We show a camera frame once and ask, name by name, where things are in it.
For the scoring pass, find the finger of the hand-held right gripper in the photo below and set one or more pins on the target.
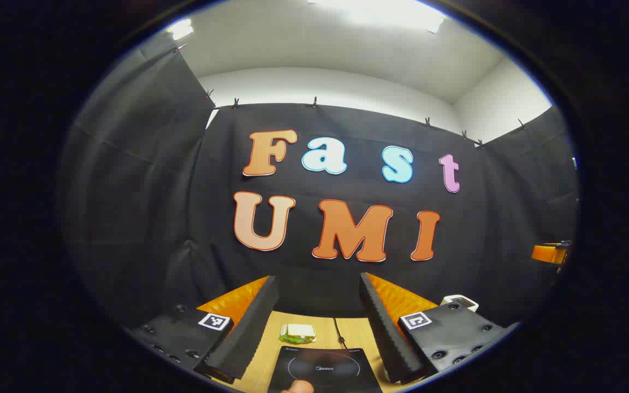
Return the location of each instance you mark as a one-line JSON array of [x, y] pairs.
[[544, 254]]

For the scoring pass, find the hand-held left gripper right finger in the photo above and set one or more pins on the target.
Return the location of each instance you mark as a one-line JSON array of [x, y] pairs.
[[388, 333]]

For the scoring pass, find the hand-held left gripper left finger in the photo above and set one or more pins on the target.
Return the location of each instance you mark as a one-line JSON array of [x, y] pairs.
[[249, 327]]

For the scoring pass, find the black induction cooktop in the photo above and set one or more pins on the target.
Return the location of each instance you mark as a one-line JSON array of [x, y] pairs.
[[342, 376]]

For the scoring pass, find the sandwich with lettuce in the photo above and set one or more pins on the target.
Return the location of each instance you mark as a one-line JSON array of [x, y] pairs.
[[298, 332]]

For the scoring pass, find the black backdrop cloth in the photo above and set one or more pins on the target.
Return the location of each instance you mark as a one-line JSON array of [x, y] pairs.
[[145, 218]]

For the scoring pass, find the row of black cloth clips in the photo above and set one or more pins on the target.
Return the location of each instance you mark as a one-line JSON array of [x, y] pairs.
[[314, 102]]

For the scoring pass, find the large ceiling light panel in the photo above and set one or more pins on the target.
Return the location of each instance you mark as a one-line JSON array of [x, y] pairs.
[[380, 12]]

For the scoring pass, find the small ceiling light panel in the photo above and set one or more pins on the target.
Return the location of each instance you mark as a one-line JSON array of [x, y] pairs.
[[181, 28]]

